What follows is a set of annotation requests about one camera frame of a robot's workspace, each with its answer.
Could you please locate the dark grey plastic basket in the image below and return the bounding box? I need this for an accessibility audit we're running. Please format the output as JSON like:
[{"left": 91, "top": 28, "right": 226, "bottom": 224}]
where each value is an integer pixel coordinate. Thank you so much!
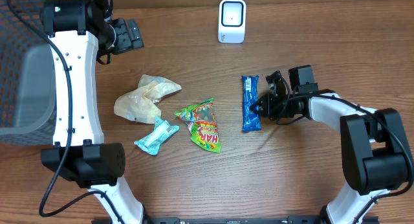
[{"left": 1, "top": 0, "right": 56, "bottom": 146}]

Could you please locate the mint green snack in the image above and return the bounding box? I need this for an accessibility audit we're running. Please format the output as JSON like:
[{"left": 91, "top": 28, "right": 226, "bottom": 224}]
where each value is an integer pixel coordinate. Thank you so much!
[{"left": 134, "top": 117, "right": 180, "bottom": 155}]

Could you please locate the beige snack bag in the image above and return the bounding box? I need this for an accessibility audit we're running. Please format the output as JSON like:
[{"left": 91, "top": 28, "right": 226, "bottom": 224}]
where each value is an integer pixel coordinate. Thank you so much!
[{"left": 114, "top": 74, "right": 182, "bottom": 124}]

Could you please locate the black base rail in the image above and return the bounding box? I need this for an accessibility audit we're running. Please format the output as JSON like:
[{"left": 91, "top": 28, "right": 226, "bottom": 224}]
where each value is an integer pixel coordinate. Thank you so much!
[{"left": 91, "top": 216, "right": 380, "bottom": 224}]

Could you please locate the blue cookie pack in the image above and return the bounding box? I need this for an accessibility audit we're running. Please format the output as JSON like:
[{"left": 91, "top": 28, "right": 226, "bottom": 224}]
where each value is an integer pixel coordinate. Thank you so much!
[{"left": 241, "top": 75, "right": 261, "bottom": 132}]

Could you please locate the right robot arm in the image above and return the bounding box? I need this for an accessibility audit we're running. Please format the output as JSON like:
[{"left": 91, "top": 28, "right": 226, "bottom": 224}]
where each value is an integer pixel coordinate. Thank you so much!
[{"left": 249, "top": 65, "right": 413, "bottom": 224}]

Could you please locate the white barcode scanner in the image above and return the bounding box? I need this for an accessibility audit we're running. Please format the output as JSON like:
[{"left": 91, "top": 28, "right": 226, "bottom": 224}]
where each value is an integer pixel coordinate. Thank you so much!
[{"left": 218, "top": 0, "right": 246, "bottom": 44}]

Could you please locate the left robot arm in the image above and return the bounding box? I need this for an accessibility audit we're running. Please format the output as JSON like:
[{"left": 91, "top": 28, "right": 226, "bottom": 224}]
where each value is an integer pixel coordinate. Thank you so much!
[{"left": 41, "top": 0, "right": 144, "bottom": 223}]

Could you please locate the green gummy candy bag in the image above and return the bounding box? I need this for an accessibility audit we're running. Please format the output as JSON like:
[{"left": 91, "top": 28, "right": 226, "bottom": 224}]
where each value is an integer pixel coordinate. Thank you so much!
[{"left": 175, "top": 98, "right": 221, "bottom": 153}]

